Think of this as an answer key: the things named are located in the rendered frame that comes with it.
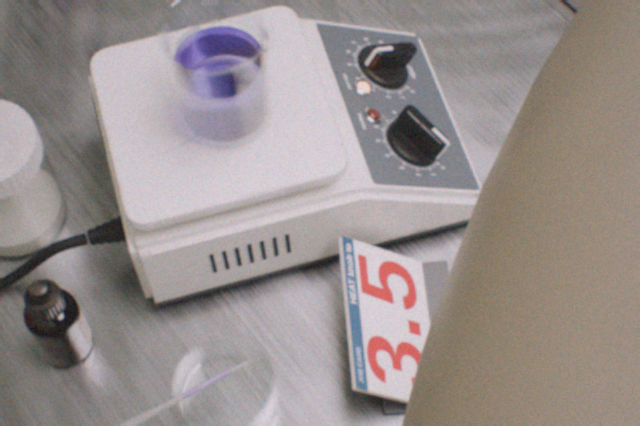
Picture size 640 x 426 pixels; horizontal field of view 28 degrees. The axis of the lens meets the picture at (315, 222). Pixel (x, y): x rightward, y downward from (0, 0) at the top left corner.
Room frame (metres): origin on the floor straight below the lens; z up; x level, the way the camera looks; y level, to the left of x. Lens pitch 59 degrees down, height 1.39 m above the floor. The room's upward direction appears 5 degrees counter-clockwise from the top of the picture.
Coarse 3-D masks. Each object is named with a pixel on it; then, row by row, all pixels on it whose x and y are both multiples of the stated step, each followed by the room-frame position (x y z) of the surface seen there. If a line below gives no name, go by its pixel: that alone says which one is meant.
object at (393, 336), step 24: (360, 264) 0.33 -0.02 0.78; (384, 264) 0.34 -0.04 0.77; (408, 264) 0.34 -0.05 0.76; (360, 288) 0.32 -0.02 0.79; (384, 288) 0.32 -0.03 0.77; (408, 288) 0.33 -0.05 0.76; (360, 312) 0.30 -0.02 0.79; (384, 312) 0.31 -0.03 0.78; (408, 312) 0.31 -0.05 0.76; (384, 336) 0.29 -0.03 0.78; (408, 336) 0.29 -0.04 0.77; (384, 360) 0.28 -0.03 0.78; (408, 360) 0.28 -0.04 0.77; (384, 384) 0.26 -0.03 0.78; (408, 384) 0.27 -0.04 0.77
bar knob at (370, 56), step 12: (372, 48) 0.46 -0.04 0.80; (384, 48) 0.45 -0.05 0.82; (396, 48) 0.45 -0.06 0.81; (408, 48) 0.46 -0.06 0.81; (360, 60) 0.45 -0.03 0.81; (372, 60) 0.45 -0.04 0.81; (384, 60) 0.45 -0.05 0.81; (396, 60) 0.45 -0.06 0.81; (408, 60) 0.45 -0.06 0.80; (372, 72) 0.44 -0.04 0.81; (384, 72) 0.45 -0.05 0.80; (396, 72) 0.45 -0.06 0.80; (408, 72) 0.45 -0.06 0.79; (384, 84) 0.44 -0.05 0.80; (396, 84) 0.44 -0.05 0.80
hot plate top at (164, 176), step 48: (144, 48) 0.45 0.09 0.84; (288, 48) 0.44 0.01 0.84; (144, 96) 0.42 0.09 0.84; (288, 96) 0.41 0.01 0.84; (144, 144) 0.39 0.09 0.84; (192, 144) 0.38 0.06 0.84; (288, 144) 0.38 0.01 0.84; (336, 144) 0.38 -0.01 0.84; (144, 192) 0.36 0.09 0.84; (192, 192) 0.35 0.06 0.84; (240, 192) 0.35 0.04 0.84; (288, 192) 0.35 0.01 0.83
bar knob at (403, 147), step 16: (400, 112) 0.41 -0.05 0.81; (416, 112) 0.41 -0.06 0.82; (400, 128) 0.40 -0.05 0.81; (416, 128) 0.40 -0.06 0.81; (432, 128) 0.40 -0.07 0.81; (400, 144) 0.39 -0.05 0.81; (416, 144) 0.39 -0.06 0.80; (432, 144) 0.39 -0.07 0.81; (448, 144) 0.39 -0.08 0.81; (416, 160) 0.38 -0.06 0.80; (432, 160) 0.39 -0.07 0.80
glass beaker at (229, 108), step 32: (192, 0) 0.42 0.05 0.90; (224, 0) 0.42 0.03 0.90; (160, 32) 0.40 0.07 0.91; (192, 32) 0.42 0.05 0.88; (256, 32) 0.41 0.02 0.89; (256, 64) 0.39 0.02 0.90; (192, 96) 0.38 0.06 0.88; (224, 96) 0.38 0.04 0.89; (256, 96) 0.38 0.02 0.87; (192, 128) 0.38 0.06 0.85; (224, 128) 0.38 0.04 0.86; (256, 128) 0.38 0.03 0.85
